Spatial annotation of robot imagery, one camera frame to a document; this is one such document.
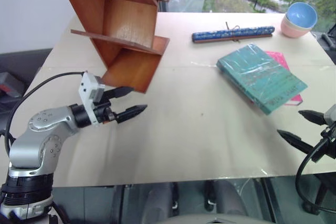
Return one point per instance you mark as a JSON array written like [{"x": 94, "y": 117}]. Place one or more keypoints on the black swivel chair base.
[{"x": 324, "y": 192}]

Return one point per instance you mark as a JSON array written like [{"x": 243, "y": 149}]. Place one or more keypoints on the blue patterned rolled scroll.
[{"x": 231, "y": 33}]

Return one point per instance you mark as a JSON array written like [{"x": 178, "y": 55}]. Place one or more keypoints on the brown wooden bookshelf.
[{"x": 126, "y": 19}]

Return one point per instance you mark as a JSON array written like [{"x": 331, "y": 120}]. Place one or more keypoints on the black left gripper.
[{"x": 105, "y": 112}]

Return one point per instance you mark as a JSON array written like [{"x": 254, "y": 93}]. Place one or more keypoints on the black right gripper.
[{"x": 331, "y": 141}]

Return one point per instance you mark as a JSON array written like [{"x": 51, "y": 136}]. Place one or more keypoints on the teal plastic-wrapped book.
[{"x": 257, "y": 74}]

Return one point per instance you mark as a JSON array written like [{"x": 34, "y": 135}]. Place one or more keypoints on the red and grey box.
[{"x": 9, "y": 83}]

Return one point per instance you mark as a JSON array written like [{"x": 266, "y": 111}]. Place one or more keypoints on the dark grey sofa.
[{"x": 23, "y": 61}]

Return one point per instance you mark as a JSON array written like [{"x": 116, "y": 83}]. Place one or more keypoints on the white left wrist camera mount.
[{"x": 86, "y": 90}]

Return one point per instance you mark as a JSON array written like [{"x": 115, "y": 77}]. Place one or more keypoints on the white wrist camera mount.
[
  {"x": 86, "y": 90},
  {"x": 331, "y": 115}
]

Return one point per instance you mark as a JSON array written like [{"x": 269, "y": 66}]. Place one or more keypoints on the light blue bowl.
[{"x": 300, "y": 14}]

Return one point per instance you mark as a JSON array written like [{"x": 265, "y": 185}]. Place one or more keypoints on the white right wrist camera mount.
[{"x": 331, "y": 115}]

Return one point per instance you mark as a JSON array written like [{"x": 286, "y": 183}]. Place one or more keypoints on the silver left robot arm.
[{"x": 26, "y": 150}]

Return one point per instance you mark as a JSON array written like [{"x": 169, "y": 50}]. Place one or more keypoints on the pink bowl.
[{"x": 292, "y": 32}]

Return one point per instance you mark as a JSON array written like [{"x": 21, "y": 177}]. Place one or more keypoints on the pink book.
[{"x": 278, "y": 58}]

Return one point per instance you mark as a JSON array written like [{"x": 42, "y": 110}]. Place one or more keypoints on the black chair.
[{"x": 329, "y": 44}]

